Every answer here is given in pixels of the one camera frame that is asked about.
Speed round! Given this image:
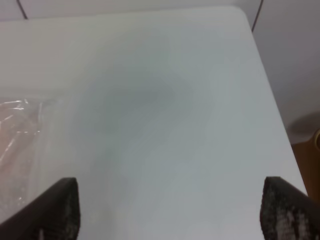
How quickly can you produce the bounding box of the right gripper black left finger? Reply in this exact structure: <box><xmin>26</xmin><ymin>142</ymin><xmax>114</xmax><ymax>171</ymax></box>
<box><xmin>0</xmin><ymin>177</ymin><xmax>81</xmax><ymax>240</ymax></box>

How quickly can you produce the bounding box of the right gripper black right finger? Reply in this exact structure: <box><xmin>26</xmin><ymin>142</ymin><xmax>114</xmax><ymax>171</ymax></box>
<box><xmin>259</xmin><ymin>176</ymin><xmax>320</xmax><ymax>240</ymax></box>

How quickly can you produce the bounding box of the clear zip bag blue seal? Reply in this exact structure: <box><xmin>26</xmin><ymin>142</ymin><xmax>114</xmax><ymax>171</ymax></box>
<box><xmin>0</xmin><ymin>96</ymin><xmax>59</xmax><ymax>222</ymax></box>

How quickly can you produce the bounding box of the brown cardboard box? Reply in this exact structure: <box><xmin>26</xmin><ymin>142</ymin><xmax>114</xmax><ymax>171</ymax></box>
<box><xmin>291</xmin><ymin>129</ymin><xmax>320</xmax><ymax>203</ymax></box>

